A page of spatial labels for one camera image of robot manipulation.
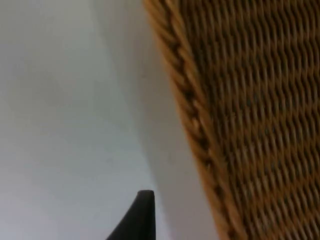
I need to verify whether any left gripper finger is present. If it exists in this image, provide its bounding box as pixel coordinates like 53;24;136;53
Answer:
105;189;157;240

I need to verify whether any brown wicker basket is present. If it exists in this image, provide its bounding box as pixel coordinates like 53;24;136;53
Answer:
142;0;320;240

